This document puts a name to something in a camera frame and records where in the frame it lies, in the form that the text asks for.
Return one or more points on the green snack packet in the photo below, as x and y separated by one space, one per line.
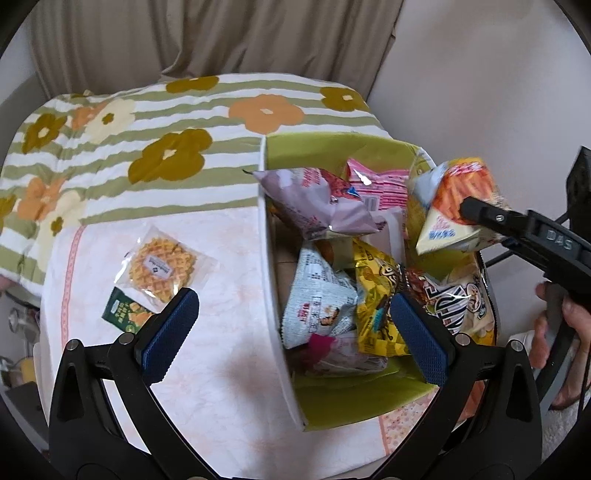
122 309

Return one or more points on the pink strawberry snack packet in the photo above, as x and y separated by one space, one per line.
378 184

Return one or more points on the pale blue snack packet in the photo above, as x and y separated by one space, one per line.
318 286

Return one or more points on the black white striped snack packet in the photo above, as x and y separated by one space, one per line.
461 295

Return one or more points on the pink white snack packet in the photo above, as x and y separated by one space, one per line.
341 355

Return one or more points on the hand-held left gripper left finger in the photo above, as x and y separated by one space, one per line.
171 337

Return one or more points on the orange fries snack packet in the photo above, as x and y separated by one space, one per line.
457 194

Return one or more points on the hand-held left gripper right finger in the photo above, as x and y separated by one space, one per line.
420 341

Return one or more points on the green cardboard box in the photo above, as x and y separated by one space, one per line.
323 147

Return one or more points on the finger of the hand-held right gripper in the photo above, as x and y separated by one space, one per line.
521 247
489 213

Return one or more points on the floral striped blanket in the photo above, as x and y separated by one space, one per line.
138 120

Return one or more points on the purple snack packet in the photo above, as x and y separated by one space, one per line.
304 198

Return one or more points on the yellow patterned snack packet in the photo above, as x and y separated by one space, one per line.
374 295

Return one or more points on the white pink tablecloth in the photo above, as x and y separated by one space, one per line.
221 323

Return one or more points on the beige curtain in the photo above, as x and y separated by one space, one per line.
207 37

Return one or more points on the waffle packet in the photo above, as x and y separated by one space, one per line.
161 263

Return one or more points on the person's right hand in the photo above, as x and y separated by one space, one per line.
577 318

